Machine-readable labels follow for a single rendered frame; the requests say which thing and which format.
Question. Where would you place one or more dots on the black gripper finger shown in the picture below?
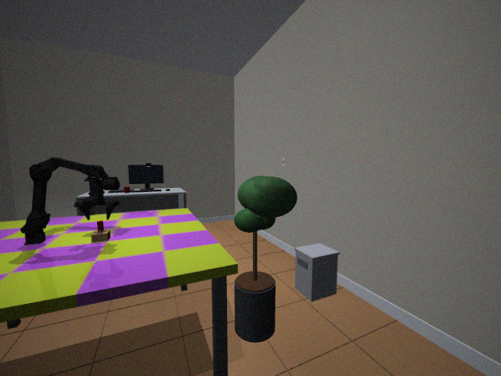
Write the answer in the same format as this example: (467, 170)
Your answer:
(86, 211)
(108, 212)

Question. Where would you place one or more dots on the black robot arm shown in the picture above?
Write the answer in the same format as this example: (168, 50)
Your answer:
(40, 173)

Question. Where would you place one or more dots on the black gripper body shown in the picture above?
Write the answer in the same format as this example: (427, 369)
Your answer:
(111, 203)

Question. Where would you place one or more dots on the brown square block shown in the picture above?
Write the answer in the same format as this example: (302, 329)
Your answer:
(100, 237)

